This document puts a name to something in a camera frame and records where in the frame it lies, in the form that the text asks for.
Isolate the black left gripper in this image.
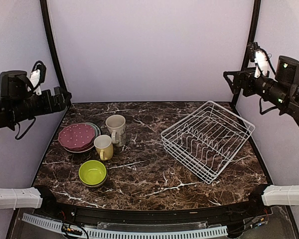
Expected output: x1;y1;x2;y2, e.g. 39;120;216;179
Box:
8;85;72;124

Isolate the pink polka dot plate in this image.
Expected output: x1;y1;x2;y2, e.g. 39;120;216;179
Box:
58;123;96;150

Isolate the red teal floral plate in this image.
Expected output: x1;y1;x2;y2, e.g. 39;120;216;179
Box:
63;123;102;154

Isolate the yellow mug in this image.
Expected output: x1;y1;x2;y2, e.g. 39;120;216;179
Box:
94;134;114;161

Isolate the patterned beige tall mug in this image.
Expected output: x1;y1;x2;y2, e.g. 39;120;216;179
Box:
105;115;127;147

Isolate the lime green bowl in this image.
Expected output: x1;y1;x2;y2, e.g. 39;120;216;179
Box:
78;160;107;184

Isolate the light teal bowl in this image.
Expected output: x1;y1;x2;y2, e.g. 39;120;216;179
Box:
80;176;107;188

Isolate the pale green flower plate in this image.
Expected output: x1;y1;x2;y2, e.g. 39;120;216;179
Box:
83;122;102;147

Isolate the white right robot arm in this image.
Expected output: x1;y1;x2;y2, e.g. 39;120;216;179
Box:
236;96;299;206

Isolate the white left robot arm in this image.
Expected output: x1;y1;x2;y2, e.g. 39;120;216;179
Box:
0;111;65;217

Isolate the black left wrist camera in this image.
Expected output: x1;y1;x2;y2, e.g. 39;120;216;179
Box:
0;70;29;100

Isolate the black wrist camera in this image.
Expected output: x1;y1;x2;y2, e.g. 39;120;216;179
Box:
275;55;299;86
0;70;29;100

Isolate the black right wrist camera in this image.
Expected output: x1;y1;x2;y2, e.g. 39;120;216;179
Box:
275;55;299;86

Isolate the black right corner post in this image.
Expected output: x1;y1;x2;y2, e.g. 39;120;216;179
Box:
231;0;261;108

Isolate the black corner post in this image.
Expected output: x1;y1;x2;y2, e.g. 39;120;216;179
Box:
231;0;261;108
39;0;72;107

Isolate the white wire dish rack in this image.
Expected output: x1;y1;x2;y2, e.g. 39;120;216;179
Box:
160;101;255;184

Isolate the black left corner post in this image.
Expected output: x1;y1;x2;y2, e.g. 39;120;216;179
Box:
39;0;72;107

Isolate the white slotted cable duct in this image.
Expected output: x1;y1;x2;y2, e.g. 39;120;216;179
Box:
22;213;228;239

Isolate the black front table rail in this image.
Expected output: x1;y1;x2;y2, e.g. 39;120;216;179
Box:
13;193;275;234

